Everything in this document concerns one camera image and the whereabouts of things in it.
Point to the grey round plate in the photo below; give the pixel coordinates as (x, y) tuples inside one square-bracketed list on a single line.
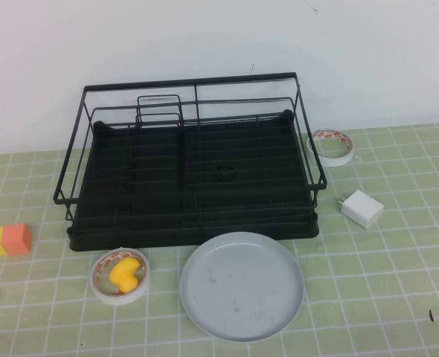
[(242, 286)]

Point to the white tape roll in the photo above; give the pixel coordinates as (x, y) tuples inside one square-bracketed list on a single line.
[(331, 161), (122, 300)]

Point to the yellow rubber duck toy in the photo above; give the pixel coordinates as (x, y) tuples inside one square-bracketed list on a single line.
[(124, 275)]

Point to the green checked tablecloth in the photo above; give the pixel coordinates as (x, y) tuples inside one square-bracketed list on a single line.
[(353, 297)]

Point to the orange cube block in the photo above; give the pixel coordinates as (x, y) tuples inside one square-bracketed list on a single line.
[(16, 240)]

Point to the white USB wall charger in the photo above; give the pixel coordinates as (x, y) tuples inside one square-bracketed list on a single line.
[(362, 210)]

